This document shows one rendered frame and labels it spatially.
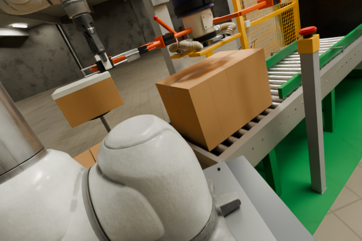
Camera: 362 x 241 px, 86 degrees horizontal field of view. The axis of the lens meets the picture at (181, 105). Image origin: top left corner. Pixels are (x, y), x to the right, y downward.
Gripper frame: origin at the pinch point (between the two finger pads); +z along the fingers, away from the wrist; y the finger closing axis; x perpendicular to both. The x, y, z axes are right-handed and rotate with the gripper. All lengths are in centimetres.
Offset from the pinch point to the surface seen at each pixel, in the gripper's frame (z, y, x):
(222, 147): 65, -19, -35
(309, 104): 54, -47, -77
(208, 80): 26, -16, -41
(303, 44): 22, -46, -76
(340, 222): 120, -64, -64
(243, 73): 33, -17, -67
